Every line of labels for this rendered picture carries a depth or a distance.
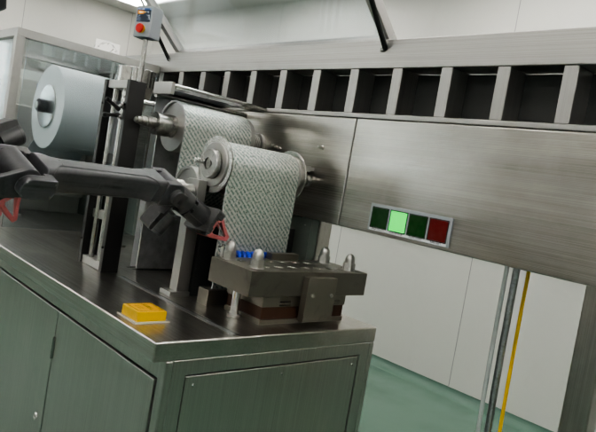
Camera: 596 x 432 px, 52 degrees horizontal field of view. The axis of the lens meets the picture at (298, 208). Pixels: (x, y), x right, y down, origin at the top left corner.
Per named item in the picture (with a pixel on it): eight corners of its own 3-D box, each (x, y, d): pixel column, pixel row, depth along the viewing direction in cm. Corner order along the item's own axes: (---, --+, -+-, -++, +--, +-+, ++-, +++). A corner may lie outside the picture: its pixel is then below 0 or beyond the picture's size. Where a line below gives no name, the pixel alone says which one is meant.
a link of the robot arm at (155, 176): (27, 175, 99) (-4, 137, 104) (12, 202, 101) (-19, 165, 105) (194, 191, 137) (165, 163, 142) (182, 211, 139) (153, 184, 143)
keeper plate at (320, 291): (296, 320, 149) (304, 276, 148) (325, 318, 155) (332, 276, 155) (303, 323, 147) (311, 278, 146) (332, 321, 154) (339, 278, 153)
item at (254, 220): (214, 259, 154) (225, 186, 153) (283, 262, 170) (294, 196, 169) (215, 259, 154) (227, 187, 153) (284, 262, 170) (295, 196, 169)
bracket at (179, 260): (157, 292, 158) (176, 175, 157) (178, 292, 163) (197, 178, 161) (167, 296, 155) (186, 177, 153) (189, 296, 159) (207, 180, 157)
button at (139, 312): (121, 313, 131) (122, 302, 131) (149, 312, 136) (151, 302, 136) (136, 323, 126) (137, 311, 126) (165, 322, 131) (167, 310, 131)
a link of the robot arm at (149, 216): (180, 191, 134) (157, 168, 138) (144, 229, 133) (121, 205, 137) (201, 208, 145) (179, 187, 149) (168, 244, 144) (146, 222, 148)
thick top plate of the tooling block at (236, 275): (207, 279, 149) (211, 255, 148) (322, 280, 176) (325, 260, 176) (247, 296, 137) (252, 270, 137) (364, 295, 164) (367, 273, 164)
